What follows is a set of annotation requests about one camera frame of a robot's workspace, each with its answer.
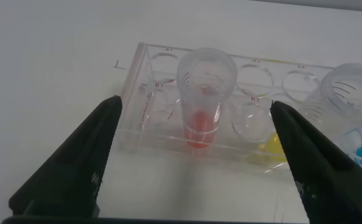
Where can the test tube with red pigment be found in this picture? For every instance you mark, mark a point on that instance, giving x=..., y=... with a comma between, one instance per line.
x=201, y=127

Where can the test tube with yellow pigment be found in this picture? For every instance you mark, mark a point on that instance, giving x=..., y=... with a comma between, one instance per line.
x=349, y=93

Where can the clear acrylic test tube rack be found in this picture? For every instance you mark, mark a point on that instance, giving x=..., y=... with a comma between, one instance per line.
x=155, y=102

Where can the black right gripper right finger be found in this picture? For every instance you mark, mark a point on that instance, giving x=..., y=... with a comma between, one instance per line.
x=330, y=180

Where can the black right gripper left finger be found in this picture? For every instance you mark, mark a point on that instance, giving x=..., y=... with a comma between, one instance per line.
x=74, y=168

